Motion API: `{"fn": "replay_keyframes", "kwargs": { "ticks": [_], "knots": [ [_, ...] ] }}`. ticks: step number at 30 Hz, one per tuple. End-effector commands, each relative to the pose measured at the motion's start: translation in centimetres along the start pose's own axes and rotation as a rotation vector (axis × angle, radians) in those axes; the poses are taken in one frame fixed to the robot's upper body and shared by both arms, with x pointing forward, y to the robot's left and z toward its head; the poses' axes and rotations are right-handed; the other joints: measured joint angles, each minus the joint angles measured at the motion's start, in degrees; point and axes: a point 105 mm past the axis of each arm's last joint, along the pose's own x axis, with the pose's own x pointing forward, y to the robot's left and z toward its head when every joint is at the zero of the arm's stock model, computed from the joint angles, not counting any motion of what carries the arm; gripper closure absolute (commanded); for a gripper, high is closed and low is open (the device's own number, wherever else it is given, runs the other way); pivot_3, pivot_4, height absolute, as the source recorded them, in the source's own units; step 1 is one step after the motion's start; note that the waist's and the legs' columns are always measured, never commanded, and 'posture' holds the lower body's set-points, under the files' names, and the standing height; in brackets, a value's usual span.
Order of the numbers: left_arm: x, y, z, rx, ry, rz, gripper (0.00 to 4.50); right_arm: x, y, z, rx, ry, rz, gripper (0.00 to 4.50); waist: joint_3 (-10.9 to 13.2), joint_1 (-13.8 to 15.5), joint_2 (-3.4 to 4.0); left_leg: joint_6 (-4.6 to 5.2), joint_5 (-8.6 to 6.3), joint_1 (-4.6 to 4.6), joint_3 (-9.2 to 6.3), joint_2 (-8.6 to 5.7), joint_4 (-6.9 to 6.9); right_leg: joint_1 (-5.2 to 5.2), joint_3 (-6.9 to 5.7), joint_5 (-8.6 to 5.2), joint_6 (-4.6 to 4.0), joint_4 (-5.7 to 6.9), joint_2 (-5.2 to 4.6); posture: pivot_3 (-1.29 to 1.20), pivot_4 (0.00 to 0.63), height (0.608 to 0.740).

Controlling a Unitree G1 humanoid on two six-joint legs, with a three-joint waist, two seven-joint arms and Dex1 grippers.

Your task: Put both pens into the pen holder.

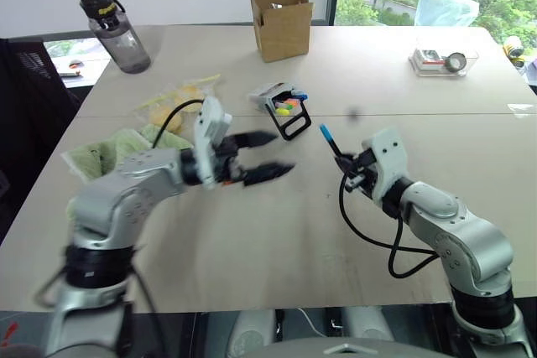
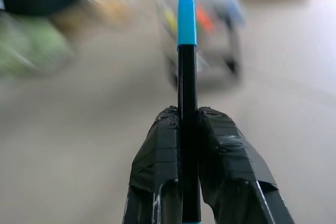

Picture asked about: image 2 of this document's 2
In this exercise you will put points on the black pen with blue cap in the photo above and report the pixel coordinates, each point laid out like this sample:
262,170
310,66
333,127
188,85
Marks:
187,77

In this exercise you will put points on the green plastic bag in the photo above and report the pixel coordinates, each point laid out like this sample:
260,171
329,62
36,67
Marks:
31,43

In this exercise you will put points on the clear pen holder with markers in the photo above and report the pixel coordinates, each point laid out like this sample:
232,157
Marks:
202,40

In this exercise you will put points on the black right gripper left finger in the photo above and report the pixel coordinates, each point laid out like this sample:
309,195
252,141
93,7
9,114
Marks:
153,161

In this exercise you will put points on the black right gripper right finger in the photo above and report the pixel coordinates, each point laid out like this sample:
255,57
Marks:
231,161

